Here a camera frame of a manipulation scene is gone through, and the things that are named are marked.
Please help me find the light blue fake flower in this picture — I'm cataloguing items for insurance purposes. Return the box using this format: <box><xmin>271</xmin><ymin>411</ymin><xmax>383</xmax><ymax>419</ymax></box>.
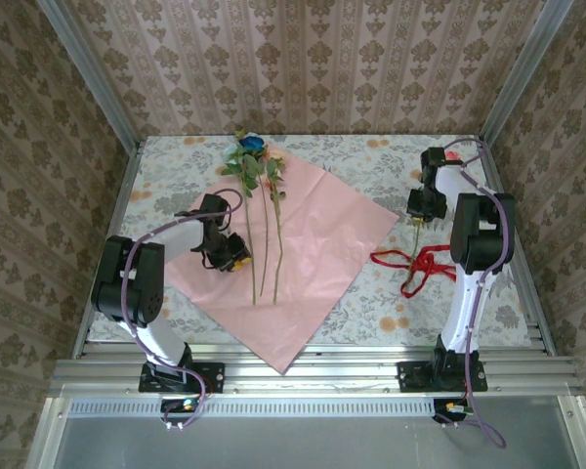
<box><xmin>220</xmin><ymin>127</ymin><xmax>263</xmax><ymax>307</ymax></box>

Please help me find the purple and pink wrapping paper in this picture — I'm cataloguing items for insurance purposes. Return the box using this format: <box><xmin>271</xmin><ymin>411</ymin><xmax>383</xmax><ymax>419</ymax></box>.
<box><xmin>163</xmin><ymin>154</ymin><xmax>401</xmax><ymax>377</ymax></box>

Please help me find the peach fake flower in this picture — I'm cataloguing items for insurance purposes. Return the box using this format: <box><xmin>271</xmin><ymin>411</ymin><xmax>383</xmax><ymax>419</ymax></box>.
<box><xmin>261</xmin><ymin>149</ymin><xmax>290</xmax><ymax>305</ymax></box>

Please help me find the red ribbon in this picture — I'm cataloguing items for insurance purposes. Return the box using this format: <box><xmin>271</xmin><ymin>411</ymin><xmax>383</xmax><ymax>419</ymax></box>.
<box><xmin>369</xmin><ymin>246</ymin><xmax>458</xmax><ymax>300</ymax></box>

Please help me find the floral patterned table mat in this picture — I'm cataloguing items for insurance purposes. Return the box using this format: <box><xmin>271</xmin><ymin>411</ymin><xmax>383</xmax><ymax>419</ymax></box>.
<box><xmin>86</xmin><ymin>134</ymin><xmax>533</xmax><ymax>349</ymax></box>

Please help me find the small black controller board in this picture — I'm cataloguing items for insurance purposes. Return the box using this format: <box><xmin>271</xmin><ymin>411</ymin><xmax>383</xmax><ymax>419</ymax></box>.
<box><xmin>432</xmin><ymin>398</ymin><xmax>474</xmax><ymax>425</ymax></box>
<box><xmin>159</xmin><ymin>396</ymin><xmax>202</xmax><ymax>416</ymax></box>

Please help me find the grey metal panel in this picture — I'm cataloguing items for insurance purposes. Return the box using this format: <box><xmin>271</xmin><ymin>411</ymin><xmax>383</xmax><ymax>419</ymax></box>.
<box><xmin>53</xmin><ymin>396</ymin><xmax>580</xmax><ymax>469</ymax></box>

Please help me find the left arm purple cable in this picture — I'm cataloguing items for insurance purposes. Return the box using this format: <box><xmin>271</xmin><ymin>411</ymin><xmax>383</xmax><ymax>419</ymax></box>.
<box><xmin>125</xmin><ymin>188</ymin><xmax>246</xmax><ymax>432</ymax></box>

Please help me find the aluminium side rail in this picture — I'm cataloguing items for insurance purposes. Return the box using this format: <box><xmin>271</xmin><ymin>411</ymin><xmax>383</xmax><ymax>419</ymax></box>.
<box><xmin>474</xmin><ymin>136</ymin><xmax>559</xmax><ymax>356</ymax></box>
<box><xmin>71</xmin><ymin>141</ymin><xmax>144</xmax><ymax>361</ymax></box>

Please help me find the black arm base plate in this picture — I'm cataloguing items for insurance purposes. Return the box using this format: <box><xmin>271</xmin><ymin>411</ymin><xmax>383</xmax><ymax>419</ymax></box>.
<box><xmin>137</xmin><ymin>361</ymin><xmax>227</xmax><ymax>395</ymax></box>
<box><xmin>397</xmin><ymin>360</ymin><xmax>489</xmax><ymax>395</ymax></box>

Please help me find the aluminium corner post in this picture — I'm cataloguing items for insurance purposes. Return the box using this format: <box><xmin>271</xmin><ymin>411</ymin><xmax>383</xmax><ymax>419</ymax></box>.
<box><xmin>477</xmin><ymin>0</ymin><xmax>576</xmax><ymax>146</ymax></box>
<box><xmin>34</xmin><ymin>0</ymin><xmax>146</xmax><ymax>150</ymax></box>

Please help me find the aluminium front rail beam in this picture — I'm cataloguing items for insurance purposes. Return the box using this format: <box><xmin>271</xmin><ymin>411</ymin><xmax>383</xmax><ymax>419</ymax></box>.
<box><xmin>48</xmin><ymin>341</ymin><xmax>585</xmax><ymax>398</ymax></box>

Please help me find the slotted grey cable duct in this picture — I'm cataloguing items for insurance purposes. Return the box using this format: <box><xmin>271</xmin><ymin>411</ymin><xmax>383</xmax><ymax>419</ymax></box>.
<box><xmin>67</xmin><ymin>398</ymin><xmax>439</xmax><ymax>419</ymax></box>

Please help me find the aluminium lower frame leg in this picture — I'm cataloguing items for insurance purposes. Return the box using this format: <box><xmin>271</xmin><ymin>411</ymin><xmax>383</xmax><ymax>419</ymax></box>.
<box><xmin>559</xmin><ymin>394</ymin><xmax>586</xmax><ymax>469</ymax></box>
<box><xmin>26</xmin><ymin>396</ymin><xmax>72</xmax><ymax>469</ymax></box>

